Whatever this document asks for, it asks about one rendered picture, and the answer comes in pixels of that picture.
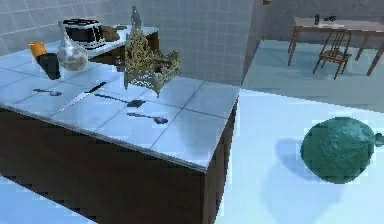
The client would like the black and white toaster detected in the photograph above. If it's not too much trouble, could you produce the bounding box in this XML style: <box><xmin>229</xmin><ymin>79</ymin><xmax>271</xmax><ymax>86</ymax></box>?
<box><xmin>62</xmin><ymin>18</ymin><xmax>107</xmax><ymax>51</ymax></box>

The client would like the dark spatula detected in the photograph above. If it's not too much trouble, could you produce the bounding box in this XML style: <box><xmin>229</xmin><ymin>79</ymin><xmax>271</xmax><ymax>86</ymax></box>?
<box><xmin>93</xmin><ymin>93</ymin><xmax>147</xmax><ymax>109</ymax></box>

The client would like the small dark spoon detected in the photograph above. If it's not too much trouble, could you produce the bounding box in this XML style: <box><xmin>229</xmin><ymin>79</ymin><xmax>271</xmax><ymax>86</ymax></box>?
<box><xmin>32</xmin><ymin>87</ymin><xmax>63</xmax><ymax>98</ymax></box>

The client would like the brown wooden dining table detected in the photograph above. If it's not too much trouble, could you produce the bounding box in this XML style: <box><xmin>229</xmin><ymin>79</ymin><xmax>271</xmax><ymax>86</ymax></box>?
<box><xmin>287</xmin><ymin>16</ymin><xmax>384</xmax><ymax>77</ymax></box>

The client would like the orange and black cup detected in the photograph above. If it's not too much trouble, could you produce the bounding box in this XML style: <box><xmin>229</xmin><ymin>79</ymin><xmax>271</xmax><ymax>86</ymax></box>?
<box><xmin>28</xmin><ymin>40</ymin><xmax>62</xmax><ymax>81</ymax></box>

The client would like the grey slim bottle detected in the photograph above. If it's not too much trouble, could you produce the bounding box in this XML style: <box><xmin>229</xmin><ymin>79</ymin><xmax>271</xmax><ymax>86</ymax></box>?
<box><xmin>130</xmin><ymin>5</ymin><xmax>142</xmax><ymax>32</ymax></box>

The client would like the golden ornate basket plant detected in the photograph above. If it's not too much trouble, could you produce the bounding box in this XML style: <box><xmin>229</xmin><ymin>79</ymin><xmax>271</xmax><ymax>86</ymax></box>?
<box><xmin>123</xmin><ymin>29</ymin><xmax>182</xmax><ymax>98</ymax></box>

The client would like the clear glass round flask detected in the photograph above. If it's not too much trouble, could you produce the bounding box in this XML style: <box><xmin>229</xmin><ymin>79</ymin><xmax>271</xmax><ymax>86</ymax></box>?
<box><xmin>56</xmin><ymin>19</ymin><xmax>90</xmax><ymax>72</ymax></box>

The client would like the black handled kitchen knife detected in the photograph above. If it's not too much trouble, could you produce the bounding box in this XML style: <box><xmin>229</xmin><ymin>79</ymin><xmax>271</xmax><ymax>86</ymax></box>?
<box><xmin>57</xmin><ymin>81</ymin><xmax>108</xmax><ymax>114</ymax></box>

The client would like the dark ladle spoon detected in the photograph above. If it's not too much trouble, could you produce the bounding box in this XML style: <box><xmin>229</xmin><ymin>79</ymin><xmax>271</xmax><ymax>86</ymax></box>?
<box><xmin>126</xmin><ymin>112</ymin><xmax>170</xmax><ymax>126</ymax></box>

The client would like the brown bread loaf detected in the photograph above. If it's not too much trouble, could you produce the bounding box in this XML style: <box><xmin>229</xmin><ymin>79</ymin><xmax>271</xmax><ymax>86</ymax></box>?
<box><xmin>101</xmin><ymin>25</ymin><xmax>121</xmax><ymax>43</ymax></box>

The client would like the brown wooden chair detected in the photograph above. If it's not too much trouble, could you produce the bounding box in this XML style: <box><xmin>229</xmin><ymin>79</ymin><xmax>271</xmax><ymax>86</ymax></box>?
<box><xmin>312</xmin><ymin>29</ymin><xmax>353</xmax><ymax>81</ymax></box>

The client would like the dark brown kitchen counter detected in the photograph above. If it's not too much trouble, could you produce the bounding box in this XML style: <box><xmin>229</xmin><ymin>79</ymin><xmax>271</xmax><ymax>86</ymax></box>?
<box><xmin>0</xmin><ymin>24</ymin><xmax>242</xmax><ymax>224</ymax></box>

